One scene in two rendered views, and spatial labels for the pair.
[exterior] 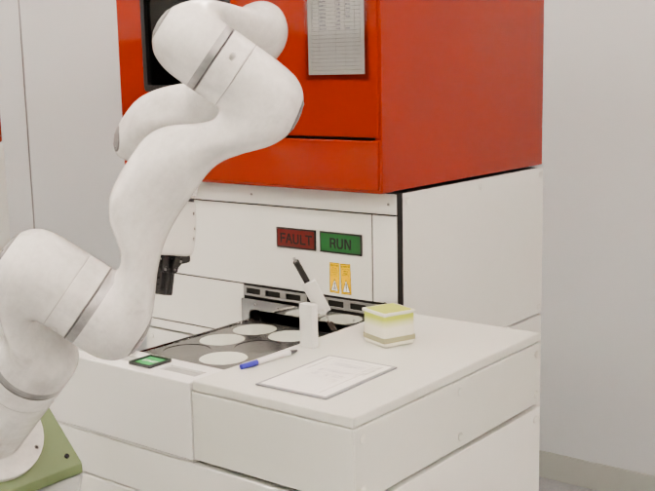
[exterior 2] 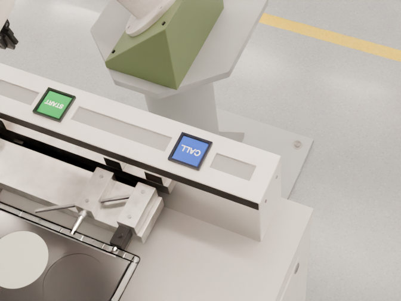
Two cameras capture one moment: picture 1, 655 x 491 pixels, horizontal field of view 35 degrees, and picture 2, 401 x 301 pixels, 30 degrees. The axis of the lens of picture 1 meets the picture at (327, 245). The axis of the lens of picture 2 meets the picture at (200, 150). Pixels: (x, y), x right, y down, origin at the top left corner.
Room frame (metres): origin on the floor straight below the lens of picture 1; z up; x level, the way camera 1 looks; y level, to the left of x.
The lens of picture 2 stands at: (2.66, 0.49, 1.99)
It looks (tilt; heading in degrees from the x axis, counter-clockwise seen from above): 58 degrees down; 174
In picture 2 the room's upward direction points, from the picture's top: 10 degrees counter-clockwise
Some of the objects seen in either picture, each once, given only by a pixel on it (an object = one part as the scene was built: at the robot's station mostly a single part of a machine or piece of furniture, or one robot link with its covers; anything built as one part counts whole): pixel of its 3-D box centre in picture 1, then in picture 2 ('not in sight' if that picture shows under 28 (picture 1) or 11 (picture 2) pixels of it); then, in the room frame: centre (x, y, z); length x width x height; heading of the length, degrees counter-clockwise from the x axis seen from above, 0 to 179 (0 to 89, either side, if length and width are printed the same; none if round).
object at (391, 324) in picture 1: (389, 324); not in sight; (1.94, -0.11, 1.00); 0.07 x 0.07 x 0.07; 31
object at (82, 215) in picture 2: not in sight; (78, 222); (2.04, 0.33, 0.89); 0.05 x 0.01 x 0.01; 142
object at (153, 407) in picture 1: (106, 388); (125, 149); (1.92, 0.43, 0.89); 0.55 x 0.09 x 0.14; 52
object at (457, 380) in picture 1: (379, 392); not in sight; (1.85, -0.09, 0.89); 0.62 x 0.35 x 0.14; 142
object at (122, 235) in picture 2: not in sight; (120, 237); (2.09, 0.39, 0.90); 0.04 x 0.02 x 0.03; 142
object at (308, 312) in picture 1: (314, 311); not in sight; (1.93, 0.03, 1.03); 0.06 x 0.04 x 0.13; 142
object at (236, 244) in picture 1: (258, 266); not in sight; (2.46, 0.17, 1.02); 0.82 x 0.03 x 0.40; 52
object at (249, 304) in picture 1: (314, 327); not in sight; (2.34, 0.04, 0.89); 0.44 x 0.02 x 0.10; 52
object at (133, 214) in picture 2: not in sight; (137, 208); (2.04, 0.43, 0.89); 0.08 x 0.03 x 0.03; 142
